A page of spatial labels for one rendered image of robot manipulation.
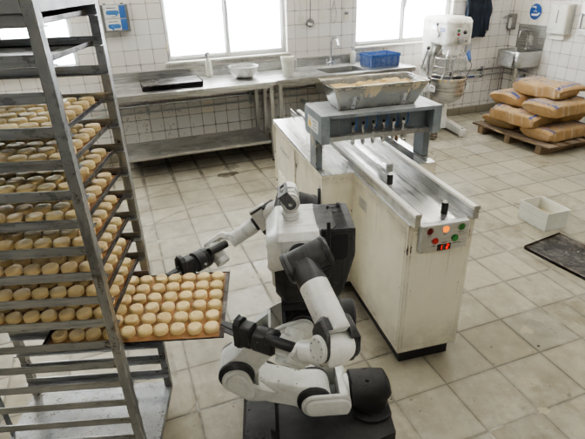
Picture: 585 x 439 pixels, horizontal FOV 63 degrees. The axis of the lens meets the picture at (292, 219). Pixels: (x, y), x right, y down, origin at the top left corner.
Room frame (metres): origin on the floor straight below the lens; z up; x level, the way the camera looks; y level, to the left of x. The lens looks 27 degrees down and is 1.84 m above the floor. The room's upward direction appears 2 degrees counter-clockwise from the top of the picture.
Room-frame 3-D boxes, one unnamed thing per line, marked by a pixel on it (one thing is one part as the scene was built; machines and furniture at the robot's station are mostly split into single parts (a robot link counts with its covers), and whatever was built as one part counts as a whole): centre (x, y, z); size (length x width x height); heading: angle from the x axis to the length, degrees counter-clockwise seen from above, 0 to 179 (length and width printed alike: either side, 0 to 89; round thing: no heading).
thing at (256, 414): (1.46, -0.08, 0.19); 0.64 x 0.52 x 0.33; 93
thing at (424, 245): (1.89, -0.69, 0.77); 0.24 x 0.04 x 0.14; 104
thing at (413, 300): (2.25, -0.60, 0.45); 0.70 x 0.34 x 0.90; 14
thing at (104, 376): (1.61, 0.92, 0.24); 0.64 x 0.03 x 0.03; 93
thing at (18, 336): (1.61, 0.92, 0.51); 0.64 x 0.03 x 0.03; 93
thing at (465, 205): (2.88, -0.60, 0.87); 2.01 x 0.03 x 0.07; 14
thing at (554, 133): (5.32, -3.09, 0.19); 0.72 x 0.42 x 0.15; 114
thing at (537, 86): (5.56, -3.01, 0.62); 0.72 x 0.42 x 0.17; 26
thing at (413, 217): (2.81, -0.31, 0.87); 2.01 x 0.03 x 0.07; 14
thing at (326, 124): (2.74, -0.48, 1.01); 0.72 x 0.33 x 0.34; 104
